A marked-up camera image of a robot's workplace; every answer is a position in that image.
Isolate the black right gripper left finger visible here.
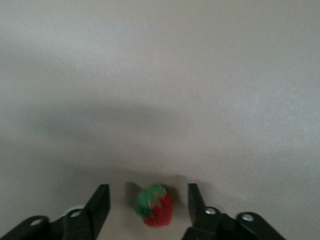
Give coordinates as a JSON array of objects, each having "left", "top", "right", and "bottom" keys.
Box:
[{"left": 0, "top": 184, "right": 111, "bottom": 240}]

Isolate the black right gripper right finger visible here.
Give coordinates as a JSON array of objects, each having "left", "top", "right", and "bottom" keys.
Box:
[{"left": 181, "top": 183, "right": 287, "bottom": 240}]

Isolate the red strawberry green calyx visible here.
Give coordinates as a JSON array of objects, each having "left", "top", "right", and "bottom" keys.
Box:
[{"left": 134, "top": 183, "right": 174, "bottom": 229}]

